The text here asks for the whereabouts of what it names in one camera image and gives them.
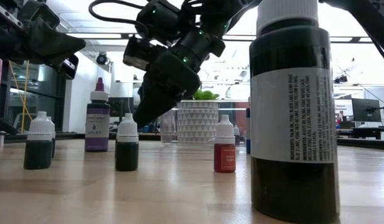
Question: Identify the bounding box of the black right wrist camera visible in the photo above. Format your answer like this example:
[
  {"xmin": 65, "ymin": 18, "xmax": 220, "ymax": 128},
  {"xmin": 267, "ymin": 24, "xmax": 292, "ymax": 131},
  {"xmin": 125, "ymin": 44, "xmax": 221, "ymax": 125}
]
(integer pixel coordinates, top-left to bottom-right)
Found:
[{"xmin": 122, "ymin": 35, "xmax": 167, "ymax": 72}]

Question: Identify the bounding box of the small green dropper bottle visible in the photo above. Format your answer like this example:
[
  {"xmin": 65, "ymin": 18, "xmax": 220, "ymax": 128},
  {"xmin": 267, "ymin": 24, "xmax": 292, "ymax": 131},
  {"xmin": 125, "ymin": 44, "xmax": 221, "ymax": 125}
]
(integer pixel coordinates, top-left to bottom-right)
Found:
[
  {"xmin": 23, "ymin": 111, "xmax": 54, "ymax": 170},
  {"xmin": 116, "ymin": 113, "xmax": 140, "ymax": 172},
  {"xmin": 47, "ymin": 116, "xmax": 57, "ymax": 159}
]

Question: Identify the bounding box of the white wall sign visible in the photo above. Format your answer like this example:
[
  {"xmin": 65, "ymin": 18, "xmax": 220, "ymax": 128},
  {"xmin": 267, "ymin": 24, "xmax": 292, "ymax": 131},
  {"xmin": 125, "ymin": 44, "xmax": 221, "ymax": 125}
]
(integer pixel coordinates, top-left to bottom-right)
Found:
[{"xmin": 334, "ymin": 101, "xmax": 354, "ymax": 118}]

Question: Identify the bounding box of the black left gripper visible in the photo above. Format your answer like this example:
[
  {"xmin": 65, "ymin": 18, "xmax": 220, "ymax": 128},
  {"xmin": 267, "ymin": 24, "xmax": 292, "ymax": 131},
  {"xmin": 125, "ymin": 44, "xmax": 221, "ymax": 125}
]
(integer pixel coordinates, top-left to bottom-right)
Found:
[{"xmin": 0, "ymin": 0, "xmax": 87, "ymax": 80}]

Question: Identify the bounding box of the light green leafy plant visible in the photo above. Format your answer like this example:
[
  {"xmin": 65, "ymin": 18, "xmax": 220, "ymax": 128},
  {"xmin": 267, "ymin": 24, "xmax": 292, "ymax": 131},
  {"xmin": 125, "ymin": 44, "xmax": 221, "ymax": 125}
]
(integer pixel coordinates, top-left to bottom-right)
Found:
[{"xmin": 193, "ymin": 89, "xmax": 221, "ymax": 101}]

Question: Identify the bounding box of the tall blue food coloring bottle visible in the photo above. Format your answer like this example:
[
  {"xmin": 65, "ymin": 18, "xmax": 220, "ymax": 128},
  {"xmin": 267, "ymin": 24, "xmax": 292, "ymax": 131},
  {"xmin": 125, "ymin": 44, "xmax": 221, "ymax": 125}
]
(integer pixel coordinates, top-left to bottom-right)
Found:
[{"xmin": 245, "ymin": 107, "xmax": 251, "ymax": 155}]

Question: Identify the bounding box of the overhead light bar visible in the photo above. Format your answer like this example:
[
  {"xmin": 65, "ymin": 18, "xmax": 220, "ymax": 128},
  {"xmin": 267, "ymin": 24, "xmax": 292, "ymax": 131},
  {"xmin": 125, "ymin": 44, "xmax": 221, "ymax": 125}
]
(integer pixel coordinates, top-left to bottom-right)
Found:
[{"xmin": 67, "ymin": 32, "xmax": 373, "ymax": 44}]

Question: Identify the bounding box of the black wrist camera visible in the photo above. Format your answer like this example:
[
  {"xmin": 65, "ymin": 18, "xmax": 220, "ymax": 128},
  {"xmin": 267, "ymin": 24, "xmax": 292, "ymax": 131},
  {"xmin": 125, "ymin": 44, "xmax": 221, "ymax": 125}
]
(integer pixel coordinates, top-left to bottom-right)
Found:
[
  {"xmin": 122, "ymin": 35, "xmax": 167, "ymax": 72},
  {"xmin": 22, "ymin": 0, "xmax": 61, "ymax": 30}
]

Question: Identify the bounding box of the small brown dropper bottle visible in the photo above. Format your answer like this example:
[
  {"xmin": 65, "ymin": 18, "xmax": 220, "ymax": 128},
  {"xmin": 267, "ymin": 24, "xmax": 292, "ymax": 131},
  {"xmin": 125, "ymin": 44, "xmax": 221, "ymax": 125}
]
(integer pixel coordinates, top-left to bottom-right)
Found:
[{"xmin": 233, "ymin": 124, "xmax": 241, "ymax": 146}]

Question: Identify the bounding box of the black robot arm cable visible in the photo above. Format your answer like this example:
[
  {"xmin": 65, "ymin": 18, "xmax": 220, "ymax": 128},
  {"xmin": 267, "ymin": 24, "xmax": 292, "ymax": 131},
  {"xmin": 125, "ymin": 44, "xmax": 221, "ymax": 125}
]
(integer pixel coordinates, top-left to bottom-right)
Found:
[{"xmin": 88, "ymin": 0, "xmax": 151, "ymax": 37}]

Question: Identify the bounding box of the tall violet food coloring bottle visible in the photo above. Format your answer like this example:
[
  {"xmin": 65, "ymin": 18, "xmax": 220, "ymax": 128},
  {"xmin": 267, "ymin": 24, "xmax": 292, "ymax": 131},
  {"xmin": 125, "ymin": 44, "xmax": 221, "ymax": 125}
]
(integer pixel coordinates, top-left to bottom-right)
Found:
[{"xmin": 84, "ymin": 77, "xmax": 111, "ymax": 153}]

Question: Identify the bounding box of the red background panel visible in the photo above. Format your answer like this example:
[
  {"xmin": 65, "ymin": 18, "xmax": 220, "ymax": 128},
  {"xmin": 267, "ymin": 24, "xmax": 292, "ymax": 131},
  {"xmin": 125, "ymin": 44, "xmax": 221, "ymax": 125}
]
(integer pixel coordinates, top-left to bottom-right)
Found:
[{"xmin": 236, "ymin": 109, "xmax": 247, "ymax": 138}]

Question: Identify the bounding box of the black monitor on stand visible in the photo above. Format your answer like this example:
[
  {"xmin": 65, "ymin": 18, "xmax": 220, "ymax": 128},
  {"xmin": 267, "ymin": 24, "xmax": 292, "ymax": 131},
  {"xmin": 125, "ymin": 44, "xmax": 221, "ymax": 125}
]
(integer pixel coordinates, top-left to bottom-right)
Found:
[{"xmin": 110, "ymin": 96, "xmax": 135, "ymax": 118}]

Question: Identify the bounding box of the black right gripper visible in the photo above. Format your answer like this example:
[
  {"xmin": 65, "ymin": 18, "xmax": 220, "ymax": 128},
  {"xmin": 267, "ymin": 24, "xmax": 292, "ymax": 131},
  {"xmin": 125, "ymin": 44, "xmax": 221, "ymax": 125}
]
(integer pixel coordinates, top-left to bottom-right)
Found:
[{"xmin": 133, "ymin": 49, "xmax": 202, "ymax": 129}]

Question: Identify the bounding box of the large black food coloring bottle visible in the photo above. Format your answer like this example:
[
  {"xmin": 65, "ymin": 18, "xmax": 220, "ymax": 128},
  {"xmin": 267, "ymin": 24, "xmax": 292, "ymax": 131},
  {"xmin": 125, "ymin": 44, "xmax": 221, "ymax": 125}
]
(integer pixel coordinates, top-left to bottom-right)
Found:
[{"xmin": 249, "ymin": 0, "xmax": 341, "ymax": 224}]

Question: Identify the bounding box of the dark background desk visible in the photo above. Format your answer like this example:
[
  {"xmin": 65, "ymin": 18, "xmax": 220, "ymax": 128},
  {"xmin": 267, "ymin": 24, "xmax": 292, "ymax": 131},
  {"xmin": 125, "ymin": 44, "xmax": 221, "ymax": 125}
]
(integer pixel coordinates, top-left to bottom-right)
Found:
[{"xmin": 337, "ymin": 126, "xmax": 384, "ymax": 141}]

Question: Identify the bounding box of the small red dropper bottle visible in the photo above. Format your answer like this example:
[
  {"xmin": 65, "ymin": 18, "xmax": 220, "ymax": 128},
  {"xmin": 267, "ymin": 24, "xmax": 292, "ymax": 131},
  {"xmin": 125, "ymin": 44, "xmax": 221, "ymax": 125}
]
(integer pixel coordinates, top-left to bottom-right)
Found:
[{"xmin": 213, "ymin": 114, "xmax": 236, "ymax": 174}]

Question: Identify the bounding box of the white patterned plant pot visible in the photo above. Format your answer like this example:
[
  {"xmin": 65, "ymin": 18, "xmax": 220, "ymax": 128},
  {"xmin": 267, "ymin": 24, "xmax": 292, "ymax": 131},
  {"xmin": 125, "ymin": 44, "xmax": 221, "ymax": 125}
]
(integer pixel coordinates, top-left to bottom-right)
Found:
[{"xmin": 177, "ymin": 100, "xmax": 220, "ymax": 144}]

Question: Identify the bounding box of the black monitor on arm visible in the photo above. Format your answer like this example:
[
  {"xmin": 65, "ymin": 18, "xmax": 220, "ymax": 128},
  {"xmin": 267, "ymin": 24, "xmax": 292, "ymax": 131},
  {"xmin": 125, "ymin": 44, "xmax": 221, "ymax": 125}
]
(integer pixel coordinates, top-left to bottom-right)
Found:
[{"xmin": 351, "ymin": 98, "xmax": 382, "ymax": 123}]

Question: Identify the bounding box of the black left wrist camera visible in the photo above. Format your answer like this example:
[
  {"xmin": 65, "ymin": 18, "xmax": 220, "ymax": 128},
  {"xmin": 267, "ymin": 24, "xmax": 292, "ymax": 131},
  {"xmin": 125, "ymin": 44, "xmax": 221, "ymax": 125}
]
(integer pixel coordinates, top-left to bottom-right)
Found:
[{"xmin": 22, "ymin": 0, "xmax": 61, "ymax": 30}]

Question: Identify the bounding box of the yellow cable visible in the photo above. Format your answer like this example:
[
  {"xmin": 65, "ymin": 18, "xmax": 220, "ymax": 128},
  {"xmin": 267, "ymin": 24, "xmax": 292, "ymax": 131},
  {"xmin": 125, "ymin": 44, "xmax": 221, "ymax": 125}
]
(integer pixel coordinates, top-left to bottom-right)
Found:
[
  {"xmin": 7, "ymin": 60, "xmax": 34, "ymax": 121},
  {"xmin": 21, "ymin": 59, "xmax": 30, "ymax": 134}
]

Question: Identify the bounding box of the clear plastic container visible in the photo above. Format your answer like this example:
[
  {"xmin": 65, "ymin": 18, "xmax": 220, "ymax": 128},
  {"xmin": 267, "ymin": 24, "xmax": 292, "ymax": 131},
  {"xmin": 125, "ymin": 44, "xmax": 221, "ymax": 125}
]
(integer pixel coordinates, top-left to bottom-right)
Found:
[{"xmin": 159, "ymin": 100, "xmax": 248, "ymax": 146}]

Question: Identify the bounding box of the thin black cable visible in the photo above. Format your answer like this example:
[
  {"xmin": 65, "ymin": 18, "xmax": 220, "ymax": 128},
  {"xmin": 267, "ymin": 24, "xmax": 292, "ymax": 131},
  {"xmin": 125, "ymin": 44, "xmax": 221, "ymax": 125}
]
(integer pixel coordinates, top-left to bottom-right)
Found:
[{"xmin": 347, "ymin": 73, "xmax": 384, "ymax": 107}]

